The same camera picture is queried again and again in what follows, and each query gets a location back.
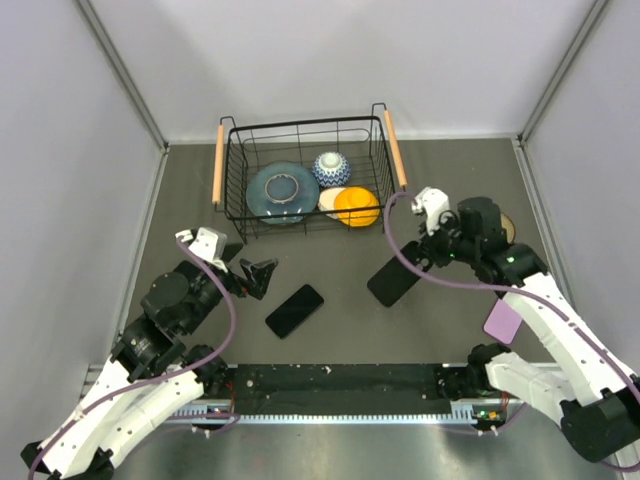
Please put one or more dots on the black smartphone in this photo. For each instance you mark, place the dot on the black smartphone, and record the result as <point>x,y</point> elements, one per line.
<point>294,311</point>

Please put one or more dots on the blue glazed plate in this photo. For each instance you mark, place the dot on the blue glazed plate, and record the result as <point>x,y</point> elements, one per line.
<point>282,193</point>

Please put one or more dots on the orange bowl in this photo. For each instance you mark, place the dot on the orange bowl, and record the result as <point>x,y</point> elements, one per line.
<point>357,207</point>

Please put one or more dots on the white speckled bowl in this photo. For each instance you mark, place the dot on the white speckled bowl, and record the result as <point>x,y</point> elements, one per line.
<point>326,201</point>

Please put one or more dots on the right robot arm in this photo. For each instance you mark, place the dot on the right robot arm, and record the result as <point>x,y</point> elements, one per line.
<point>593,397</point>

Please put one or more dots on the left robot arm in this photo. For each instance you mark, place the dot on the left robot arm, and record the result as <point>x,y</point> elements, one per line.
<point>150,374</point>

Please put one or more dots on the right wooden basket handle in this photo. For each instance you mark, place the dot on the right wooden basket handle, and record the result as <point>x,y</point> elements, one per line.
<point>395,150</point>

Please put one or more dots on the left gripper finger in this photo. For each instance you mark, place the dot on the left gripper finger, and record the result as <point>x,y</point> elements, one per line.
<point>231,250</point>
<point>257,276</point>

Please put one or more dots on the blue white patterned bowl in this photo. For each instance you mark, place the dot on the blue white patterned bowl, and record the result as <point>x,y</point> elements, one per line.
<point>331,169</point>

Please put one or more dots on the wooden basket handle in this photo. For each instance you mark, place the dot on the wooden basket handle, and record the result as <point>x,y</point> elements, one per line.
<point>395,150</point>
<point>218,166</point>

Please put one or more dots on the brown ceramic bowl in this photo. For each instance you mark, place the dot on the brown ceramic bowl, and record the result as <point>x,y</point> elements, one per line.
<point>509,227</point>

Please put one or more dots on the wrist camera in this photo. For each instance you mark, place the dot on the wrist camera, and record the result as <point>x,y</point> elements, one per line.
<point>431,203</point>
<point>204,243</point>

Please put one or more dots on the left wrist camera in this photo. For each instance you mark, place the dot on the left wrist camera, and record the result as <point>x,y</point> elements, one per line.
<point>204,243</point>

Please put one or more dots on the purple smartphone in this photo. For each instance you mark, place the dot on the purple smartphone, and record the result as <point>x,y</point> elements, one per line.
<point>502,323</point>

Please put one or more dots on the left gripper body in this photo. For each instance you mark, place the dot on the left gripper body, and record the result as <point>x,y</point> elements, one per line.
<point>230,281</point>

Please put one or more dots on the black wire dish basket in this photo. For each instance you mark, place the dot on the black wire dish basket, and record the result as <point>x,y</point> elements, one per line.
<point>362,139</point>

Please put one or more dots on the black phone case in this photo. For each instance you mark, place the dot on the black phone case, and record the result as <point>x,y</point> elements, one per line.
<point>391,282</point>

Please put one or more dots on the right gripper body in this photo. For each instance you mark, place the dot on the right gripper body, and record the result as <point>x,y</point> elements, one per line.
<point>444,245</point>

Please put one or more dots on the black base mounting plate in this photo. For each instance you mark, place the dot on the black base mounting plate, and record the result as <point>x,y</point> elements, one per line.
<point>339,383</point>

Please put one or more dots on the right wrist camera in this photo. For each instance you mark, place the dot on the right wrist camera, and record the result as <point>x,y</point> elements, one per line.
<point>431,203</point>

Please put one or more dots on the left wooden basket handle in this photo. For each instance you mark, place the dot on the left wooden basket handle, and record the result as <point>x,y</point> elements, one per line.
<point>218,166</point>

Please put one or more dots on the grey slotted cable duct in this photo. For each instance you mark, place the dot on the grey slotted cable duct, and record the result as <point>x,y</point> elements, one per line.
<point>459,414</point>

